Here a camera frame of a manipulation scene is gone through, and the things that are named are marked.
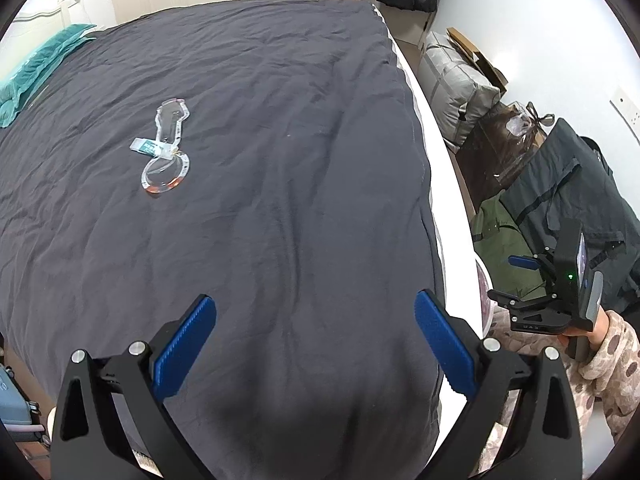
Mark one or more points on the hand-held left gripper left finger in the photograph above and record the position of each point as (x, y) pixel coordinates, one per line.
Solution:
(185, 345)

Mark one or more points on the white wall socket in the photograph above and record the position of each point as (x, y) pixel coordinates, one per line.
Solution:
(627, 105)

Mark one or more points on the flat cardboard pieces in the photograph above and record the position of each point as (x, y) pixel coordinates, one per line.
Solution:
(480, 57)

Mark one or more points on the teal pillow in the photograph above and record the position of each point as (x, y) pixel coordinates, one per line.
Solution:
(40, 60)

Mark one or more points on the white headboard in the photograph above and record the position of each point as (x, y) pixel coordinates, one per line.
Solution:
(65, 7)

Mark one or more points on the grey storage bag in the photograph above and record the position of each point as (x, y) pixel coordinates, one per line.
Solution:
(455, 85)

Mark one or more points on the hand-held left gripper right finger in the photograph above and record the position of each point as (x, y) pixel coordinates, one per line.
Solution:
(445, 345)

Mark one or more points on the person's right forearm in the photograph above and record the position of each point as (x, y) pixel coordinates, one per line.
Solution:
(617, 370)

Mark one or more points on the green jacket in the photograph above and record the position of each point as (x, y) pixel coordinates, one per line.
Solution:
(500, 240)

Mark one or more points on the white mattress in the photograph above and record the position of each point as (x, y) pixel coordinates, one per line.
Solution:
(450, 210)

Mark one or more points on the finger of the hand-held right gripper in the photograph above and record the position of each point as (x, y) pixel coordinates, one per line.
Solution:
(505, 300)
(522, 261)

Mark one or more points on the brown plastic bag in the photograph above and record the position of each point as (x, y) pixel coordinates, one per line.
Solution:
(495, 160)

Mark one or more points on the dark grey bed cover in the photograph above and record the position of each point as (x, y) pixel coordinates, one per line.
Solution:
(275, 160)

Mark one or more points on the light blue case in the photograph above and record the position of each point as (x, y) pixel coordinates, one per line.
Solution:
(12, 400)

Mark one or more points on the clear plastic blister pack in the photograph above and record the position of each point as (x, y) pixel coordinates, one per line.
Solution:
(170, 120)

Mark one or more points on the dark hanging jacket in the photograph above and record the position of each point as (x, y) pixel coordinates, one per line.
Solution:
(560, 185)

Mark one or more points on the person's right hand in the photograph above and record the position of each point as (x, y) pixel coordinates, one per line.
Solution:
(601, 327)

